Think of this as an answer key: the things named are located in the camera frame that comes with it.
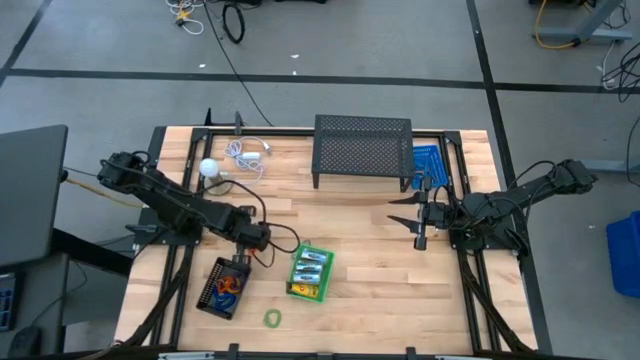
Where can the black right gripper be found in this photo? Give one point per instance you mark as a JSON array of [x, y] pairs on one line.
[[437, 215]]

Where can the grey desk foot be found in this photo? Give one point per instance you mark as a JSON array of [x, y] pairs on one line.
[[615, 166]]

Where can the blue spiral wrist coil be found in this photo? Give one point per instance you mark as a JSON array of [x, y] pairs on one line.
[[224, 301]]

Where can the green plastic slotted basket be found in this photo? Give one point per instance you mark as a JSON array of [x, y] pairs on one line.
[[327, 280]]

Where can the black mesh monitor riser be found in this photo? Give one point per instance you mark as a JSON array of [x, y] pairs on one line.
[[362, 147]]

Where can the black aluminium rig frame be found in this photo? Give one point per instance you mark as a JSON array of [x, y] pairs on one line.
[[200, 133]]

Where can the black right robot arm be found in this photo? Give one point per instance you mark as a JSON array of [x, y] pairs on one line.
[[500, 205]]

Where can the dark keyboard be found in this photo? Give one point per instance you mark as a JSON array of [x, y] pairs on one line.
[[6, 300]]

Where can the blue storage bin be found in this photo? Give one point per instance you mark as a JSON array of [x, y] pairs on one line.
[[625, 255]]

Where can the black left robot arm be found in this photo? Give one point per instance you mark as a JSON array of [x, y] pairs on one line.
[[165, 200]]

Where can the black desk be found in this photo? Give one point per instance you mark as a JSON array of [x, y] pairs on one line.
[[30, 190]]

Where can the grey desk leg frame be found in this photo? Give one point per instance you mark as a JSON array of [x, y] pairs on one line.
[[585, 34]]

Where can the black plastic slotted basket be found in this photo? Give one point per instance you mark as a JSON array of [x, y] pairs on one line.
[[207, 295]]

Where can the black computer mouse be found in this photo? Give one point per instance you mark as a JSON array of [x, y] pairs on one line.
[[25, 342]]

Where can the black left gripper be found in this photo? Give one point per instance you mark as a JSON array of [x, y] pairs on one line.
[[255, 237]]

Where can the blue plastic slotted basket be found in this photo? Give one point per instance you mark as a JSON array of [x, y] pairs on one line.
[[435, 165]]

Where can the brass lamp with white bulb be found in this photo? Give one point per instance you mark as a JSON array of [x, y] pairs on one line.
[[209, 167]]

